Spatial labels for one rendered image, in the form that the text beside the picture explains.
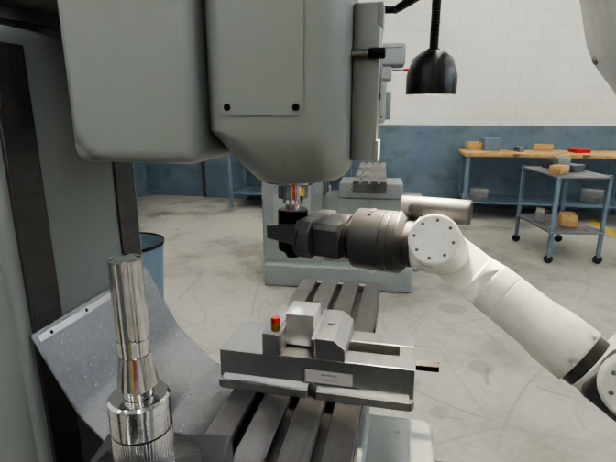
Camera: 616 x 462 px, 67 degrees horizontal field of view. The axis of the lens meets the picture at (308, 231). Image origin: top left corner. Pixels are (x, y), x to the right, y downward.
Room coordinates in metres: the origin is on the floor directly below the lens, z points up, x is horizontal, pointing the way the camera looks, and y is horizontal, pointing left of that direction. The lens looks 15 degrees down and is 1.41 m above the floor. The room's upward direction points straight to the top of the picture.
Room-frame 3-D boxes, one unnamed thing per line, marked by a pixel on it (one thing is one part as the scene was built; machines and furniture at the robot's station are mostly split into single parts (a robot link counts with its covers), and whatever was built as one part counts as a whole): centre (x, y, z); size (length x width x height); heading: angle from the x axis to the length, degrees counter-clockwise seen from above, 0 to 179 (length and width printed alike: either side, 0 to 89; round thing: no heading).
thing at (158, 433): (0.32, 0.13, 1.16); 0.05 x 0.05 x 0.06
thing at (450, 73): (0.70, -0.18, 1.46); 0.07 x 0.07 x 0.06
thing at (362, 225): (0.67, -0.06, 1.23); 0.13 x 0.12 x 0.10; 153
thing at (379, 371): (0.78, -0.02, 0.98); 0.35 x 0.15 x 0.11; 78
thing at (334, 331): (0.77, -0.05, 1.02); 0.12 x 0.06 x 0.04; 168
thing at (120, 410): (0.32, 0.13, 1.19); 0.05 x 0.05 x 0.01
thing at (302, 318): (0.78, 0.01, 1.03); 0.06 x 0.05 x 0.06; 168
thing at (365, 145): (0.69, -0.08, 1.45); 0.04 x 0.04 x 0.21; 78
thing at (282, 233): (0.68, 0.04, 1.23); 0.06 x 0.02 x 0.03; 63
